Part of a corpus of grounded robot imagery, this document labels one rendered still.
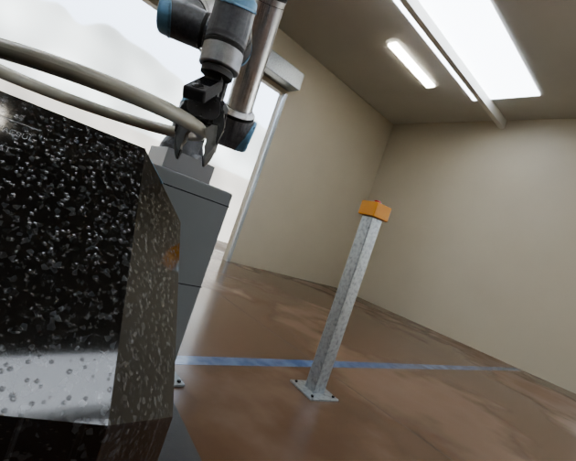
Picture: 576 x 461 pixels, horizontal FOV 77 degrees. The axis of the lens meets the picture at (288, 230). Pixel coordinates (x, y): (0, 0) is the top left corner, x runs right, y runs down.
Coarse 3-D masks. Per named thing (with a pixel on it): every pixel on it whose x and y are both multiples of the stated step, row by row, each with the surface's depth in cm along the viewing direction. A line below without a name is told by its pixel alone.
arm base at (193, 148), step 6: (168, 138) 151; (174, 138) 151; (162, 144) 151; (168, 144) 149; (186, 144) 150; (192, 144) 152; (198, 144) 155; (186, 150) 150; (192, 150) 152; (198, 150) 155; (192, 156) 152; (198, 156) 155
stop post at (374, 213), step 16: (368, 208) 193; (384, 208) 193; (368, 224) 193; (368, 240) 193; (352, 256) 196; (368, 256) 196; (352, 272) 193; (352, 288) 193; (336, 304) 195; (352, 304) 195; (336, 320) 192; (336, 336) 193; (320, 352) 195; (336, 352) 195; (320, 368) 192; (304, 384) 198; (320, 384) 192; (320, 400) 186; (336, 400) 193
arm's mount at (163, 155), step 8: (152, 152) 156; (160, 152) 148; (168, 152) 144; (152, 160) 153; (160, 160) 146; (168, 160) 144; (176, 160) 146; (184, 160) 148; (192, 160) 150; (176, 168) 147; (184, 168) 149; (192, 168) 151; (200, 168) 153; (208, 168) 155; (192, 176) 152; (200, 176) 154; (208, 176) 156; (208, 184) 157
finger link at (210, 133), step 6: (210, 126) 77; (216, 126) 77; (210, 132) 77; (216, 132) 78; (210, 138) 78; (210, 144) 78; (210, 150) 78; (216, 150) 83; (204, 156) 78; (210, 156) 78; (204, 162) 78
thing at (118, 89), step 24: (0, 48) 53; (24, 48) 53; (0, 72) 78; (48, 72) 55; (72, 72) 55; (96, 72) 56; (48, 96) 89; (72, 96) 93; (120, 96) 59; (144, 96) 61; (120, 120) 99; (144, 120) 99; (192, 120) 71
